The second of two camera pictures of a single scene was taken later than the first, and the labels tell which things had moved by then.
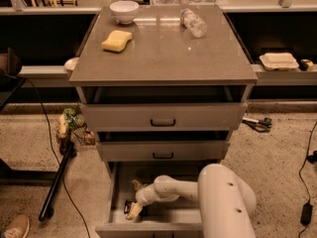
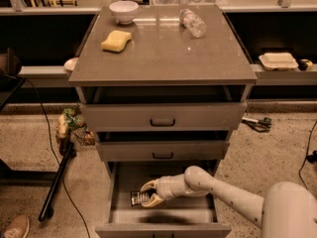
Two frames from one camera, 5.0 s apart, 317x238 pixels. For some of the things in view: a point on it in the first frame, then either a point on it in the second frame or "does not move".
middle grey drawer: (162, 150) does not move
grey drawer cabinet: (163, 87) does not move
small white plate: (71, 62) does not move
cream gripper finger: (136, 209) → (154, 201)
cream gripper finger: (137, 184) → (152, 183)
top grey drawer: (164, 116) does not move
